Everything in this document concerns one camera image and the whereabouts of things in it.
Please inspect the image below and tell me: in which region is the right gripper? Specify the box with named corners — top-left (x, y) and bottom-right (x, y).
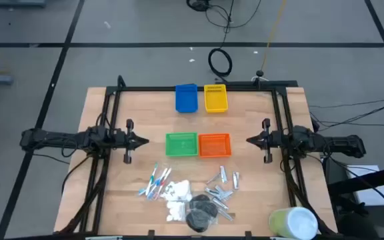
top-left (245, 118), bottom-right (289, 165)

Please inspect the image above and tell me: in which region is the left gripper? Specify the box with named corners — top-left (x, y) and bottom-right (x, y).
top-left (113, 119), bottom-right (150, 165)

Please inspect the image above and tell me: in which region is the teal white toothbrush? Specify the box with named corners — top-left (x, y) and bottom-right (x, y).
top-left (145, 162), bottom-right (159, 197)

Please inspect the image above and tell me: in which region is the red white toothbrush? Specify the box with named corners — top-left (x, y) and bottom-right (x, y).
top-left (151, 167), bottom-right (173, 200)

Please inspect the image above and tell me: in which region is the printed white cotton pack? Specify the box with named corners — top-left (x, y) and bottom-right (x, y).
top-left (161, 179), bottom-right (193, 203)

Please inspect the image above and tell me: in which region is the plain white cotton pack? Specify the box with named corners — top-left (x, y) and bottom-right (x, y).
top-left (165, 201), bottom-right (187, 223)

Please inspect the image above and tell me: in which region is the red packaged garment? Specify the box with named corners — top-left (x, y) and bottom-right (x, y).
top-left (198, 133), bottom-right (232, 159)

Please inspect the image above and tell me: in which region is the green plastic basket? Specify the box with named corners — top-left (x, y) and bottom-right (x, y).
top-left (165, 132), bottom-right (199, 157)

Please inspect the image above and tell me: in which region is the yellow plastic basket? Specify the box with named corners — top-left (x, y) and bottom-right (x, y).
top-left (203, 83), bottom-right (229, 113)

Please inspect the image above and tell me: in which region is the blue plastic basket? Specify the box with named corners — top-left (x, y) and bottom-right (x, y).
top-left (175, 83), bottom-right (199, 114)

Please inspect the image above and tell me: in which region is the black bagged hair net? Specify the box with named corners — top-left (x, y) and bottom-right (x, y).
top-left (189, 194), bottom-right (211, 209)
top-left (198, 201), bottom-right (219, 219)
top-left (185, 209), bottom-right (213, 233)

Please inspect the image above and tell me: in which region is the pale green cylindrical container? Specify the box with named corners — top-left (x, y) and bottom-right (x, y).
top-left (267, 205), bottom-right (319, 240)

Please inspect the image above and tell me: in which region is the black beam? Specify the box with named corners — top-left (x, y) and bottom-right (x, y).
top-left (327, 163), bottom-right (384, 197)

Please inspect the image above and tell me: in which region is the dark round seat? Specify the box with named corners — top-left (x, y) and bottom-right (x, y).
top-left (337, 213), bottom-right (370, 240)

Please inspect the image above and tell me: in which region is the white box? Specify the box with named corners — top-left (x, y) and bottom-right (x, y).
top-left (345, 164), bottom-right (384, 207)

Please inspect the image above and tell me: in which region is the black aluminium rig frame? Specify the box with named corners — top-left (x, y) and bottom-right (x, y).
top-left (53, 75), bottom-right (341, 240)

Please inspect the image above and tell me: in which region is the black coiled cable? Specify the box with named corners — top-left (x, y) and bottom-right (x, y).
top-left (207, 47), bottom-right (233, 78)

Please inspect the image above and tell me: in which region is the black floor cable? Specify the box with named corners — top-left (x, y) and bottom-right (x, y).
top-left (308, 97), bottom-right (384, 109)
top-left (311, 99), bottom-right (384, 132)

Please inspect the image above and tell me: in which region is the yellow hanging cable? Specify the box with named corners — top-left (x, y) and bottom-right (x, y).
top-left (260, 0), bottom-right (288, 73)

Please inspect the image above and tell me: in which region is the black hanging cable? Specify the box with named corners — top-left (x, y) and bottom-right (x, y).
top-left (208, 0), bottom-right (263, 49)

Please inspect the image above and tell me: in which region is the black cable bundle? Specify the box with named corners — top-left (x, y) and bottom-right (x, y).
top-left (185, 0), bottom-right (212, 13)

